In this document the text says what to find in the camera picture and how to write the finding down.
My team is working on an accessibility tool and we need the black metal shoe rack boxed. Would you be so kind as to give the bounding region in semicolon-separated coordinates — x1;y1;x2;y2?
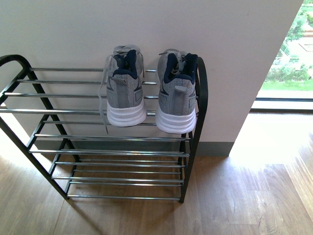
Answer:
0;55;208;202

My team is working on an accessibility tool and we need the grey sneaker with long lace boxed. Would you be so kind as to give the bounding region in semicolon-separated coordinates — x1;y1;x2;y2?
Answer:
97;45;147;127

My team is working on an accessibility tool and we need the grey sneaker with pull tab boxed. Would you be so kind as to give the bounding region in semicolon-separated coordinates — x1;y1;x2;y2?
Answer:
156;49;198;134

